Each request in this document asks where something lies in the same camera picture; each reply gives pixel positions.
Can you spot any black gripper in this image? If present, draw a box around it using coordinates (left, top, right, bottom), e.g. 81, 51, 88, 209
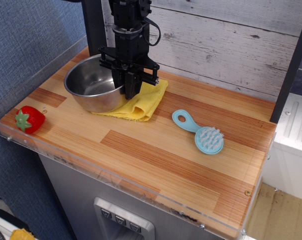
99, 24, 160, 100

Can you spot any stainless steel bowl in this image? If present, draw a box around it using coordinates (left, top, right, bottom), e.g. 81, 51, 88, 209
64, 54, 128, 113

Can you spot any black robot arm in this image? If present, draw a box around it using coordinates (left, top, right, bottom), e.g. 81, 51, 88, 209
99, 0, 161, 100

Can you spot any light blue scrub brush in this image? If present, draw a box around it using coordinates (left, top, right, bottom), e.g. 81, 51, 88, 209
171, 109, 224, 155

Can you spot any yellow folded cloth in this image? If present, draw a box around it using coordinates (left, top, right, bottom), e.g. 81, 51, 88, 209
91, 79, 169, 122

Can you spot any red toy strawberry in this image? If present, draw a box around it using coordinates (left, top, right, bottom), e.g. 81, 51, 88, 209
15, 105, 46, 134

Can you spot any silver toy fridge cabinet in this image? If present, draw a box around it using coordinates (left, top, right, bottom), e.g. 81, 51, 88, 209
40, 155, 219, 240

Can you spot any grey dispenser button panel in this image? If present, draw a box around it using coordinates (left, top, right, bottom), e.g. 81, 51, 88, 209
93, 197, 156, 240

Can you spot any white toy sink counter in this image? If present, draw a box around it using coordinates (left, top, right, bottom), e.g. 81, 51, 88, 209
262, 93, 302, 199

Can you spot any yellow object bottom corner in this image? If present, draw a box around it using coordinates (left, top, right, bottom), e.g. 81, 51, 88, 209
9, 228, 36, 240

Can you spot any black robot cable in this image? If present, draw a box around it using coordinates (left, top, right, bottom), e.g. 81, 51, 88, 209
143, 16, 162, 47

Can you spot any black left frame post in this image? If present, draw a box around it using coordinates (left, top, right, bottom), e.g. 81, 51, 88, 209
81, 0, 107, 56

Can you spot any black frame post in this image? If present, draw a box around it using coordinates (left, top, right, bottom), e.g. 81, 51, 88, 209
81, 0, 107, 56
270, 29, 302, 124

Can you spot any black right frame post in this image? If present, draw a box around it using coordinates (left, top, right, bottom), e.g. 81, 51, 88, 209
270, 29, 302, 124

